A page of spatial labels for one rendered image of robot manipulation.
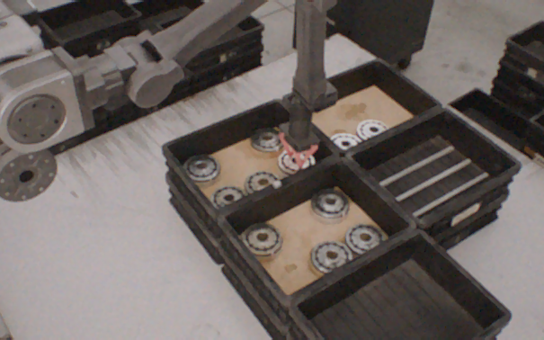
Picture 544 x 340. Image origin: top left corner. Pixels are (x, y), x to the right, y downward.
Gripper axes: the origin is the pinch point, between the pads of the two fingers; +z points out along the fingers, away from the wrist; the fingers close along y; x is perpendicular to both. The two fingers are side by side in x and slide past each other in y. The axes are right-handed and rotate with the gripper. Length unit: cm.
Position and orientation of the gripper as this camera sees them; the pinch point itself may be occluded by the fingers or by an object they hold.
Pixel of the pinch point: (296, 158)
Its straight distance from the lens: 169.4
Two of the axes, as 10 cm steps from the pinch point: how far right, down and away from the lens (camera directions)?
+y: -5.2, -5.9, 6.2
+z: -0.7, 7.5, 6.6
